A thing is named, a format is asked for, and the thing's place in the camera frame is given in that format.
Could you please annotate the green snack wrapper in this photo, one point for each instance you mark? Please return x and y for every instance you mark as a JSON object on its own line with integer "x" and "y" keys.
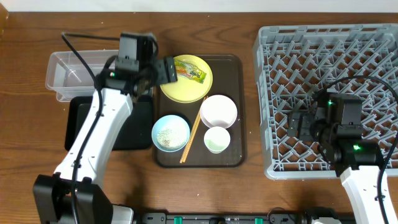
{"x": 189, "y": 71}

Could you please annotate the yellow plate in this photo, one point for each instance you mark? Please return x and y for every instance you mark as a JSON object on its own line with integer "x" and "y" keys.
{"x": 185, "y": 90}

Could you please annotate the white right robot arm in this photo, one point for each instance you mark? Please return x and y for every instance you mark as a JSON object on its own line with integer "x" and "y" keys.
{"x": 362, "y": 174}

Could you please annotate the pale green cup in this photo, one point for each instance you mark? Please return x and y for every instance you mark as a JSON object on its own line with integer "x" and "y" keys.
{"x": 217, "y": 139}

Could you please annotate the light blue bowl with rice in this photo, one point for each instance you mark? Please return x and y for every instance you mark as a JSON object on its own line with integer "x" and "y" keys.
{"x": 170, "y": 133}

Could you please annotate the grey dishwasher rack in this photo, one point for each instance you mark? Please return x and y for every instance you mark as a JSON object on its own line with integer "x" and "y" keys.
{"x": 292, "y": 62}

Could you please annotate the clear plastic bin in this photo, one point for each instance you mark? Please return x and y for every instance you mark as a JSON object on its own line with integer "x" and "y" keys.
{"x": 68, "y": 77}

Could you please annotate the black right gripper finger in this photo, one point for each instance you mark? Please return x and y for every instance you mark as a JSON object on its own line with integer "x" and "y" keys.
{"x": 294, "y": 124}
{"x": 308, "y": 120}

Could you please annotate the black tray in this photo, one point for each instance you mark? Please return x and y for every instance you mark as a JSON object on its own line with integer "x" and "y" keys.
{"x": 135, "y": 133}

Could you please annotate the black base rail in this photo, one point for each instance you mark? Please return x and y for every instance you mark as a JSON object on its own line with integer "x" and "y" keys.
{"x": 276, "y": 215}

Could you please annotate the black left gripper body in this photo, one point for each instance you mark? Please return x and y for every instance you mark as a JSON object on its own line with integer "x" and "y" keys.
{"x": 147, "y": 74}

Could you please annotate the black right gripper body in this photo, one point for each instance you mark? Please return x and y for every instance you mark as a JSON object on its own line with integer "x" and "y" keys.
{"x": 302, "y": 125}

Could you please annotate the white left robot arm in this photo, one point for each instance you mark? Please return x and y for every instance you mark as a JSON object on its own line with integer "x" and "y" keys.
{"x": 73, "y": 194}

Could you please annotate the brown serving tray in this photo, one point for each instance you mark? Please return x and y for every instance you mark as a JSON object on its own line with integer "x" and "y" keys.
{"x": 228, "y": 81}

